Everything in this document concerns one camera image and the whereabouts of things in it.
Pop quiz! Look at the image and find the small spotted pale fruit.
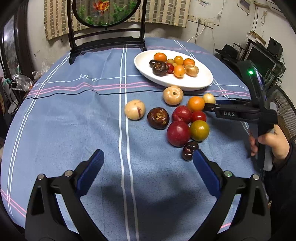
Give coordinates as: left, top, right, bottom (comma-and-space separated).
202, 93, 216, 104

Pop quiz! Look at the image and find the red cherry tomato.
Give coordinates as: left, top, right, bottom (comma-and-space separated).
166, 63, 174, 74
192, 110, 207, 123

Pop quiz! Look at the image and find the green-orange tomato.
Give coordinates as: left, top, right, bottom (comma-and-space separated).
190, 120, 210, 142

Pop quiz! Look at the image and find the smaller red plum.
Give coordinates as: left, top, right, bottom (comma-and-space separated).
172, 105, 192, 124

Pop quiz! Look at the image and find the tan spotted round fruit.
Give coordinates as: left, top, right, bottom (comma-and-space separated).
185, 64, 199, 77

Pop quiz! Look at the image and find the large red plum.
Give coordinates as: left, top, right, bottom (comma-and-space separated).
166, 121, 191, 148

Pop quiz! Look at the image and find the smooth orange fruit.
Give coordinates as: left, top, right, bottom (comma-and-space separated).
174, 65, 186, 78

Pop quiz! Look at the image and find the dark cherry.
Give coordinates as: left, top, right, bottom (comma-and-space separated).
149, 59, 157, 68
182, 141, 199, 161

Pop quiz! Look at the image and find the mandarin with dark spots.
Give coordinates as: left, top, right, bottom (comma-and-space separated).
183, 58, 195, 67

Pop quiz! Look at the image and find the small orange kumquat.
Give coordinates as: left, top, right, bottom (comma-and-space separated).
174, 56, 184, 65

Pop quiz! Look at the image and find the small green-yellow longan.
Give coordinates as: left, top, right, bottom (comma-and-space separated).
166, 59, 174, 64

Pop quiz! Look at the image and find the large orange mandarin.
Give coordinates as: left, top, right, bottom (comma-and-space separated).
154, 52, 167, 62

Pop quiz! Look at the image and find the pale melon purple stripe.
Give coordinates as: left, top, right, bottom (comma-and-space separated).
125, 99, 145, 121

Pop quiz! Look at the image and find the person's right hand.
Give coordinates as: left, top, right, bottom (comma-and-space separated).
249, 125, 290, 164

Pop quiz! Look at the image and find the round orange fruit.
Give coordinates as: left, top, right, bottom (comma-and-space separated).
187, 96, 205, 112

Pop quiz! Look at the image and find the cardboard box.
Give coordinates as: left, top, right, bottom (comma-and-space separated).
270, 88, 296, 142

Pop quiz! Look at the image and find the white round plate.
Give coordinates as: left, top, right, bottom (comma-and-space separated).
134, 50, 213, 91

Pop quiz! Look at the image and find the beige passion fruit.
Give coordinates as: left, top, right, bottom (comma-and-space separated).
163, 86, 184, 105

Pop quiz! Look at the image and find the black equipment shelf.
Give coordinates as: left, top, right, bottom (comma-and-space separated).
216, 38, 287, 93

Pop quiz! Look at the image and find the computer monitor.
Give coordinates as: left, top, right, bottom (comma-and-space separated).
243, 42, 277, 76

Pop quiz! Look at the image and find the black hat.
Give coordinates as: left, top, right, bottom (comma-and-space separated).
215, 44, 238, 59

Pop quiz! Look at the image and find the black speaker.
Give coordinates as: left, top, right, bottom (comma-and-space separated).
267, 37, 283, 60

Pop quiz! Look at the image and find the blue striped tablecloth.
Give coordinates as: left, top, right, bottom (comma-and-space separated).
0, 37, 266, 241

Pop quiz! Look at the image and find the black framed goldfish screen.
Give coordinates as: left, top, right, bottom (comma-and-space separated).
67, 0, 147, 65

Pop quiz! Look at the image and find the clear plastic bag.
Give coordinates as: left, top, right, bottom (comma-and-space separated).
11, 74, 34, 92

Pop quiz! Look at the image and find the dark framed painting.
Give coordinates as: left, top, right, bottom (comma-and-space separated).
1, 2, 34, 79

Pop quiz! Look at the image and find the wall power strip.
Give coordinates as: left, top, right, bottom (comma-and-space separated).
188, 14, 214, 29

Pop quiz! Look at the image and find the white power cable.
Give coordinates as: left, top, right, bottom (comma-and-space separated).
186, 22, 209, 43

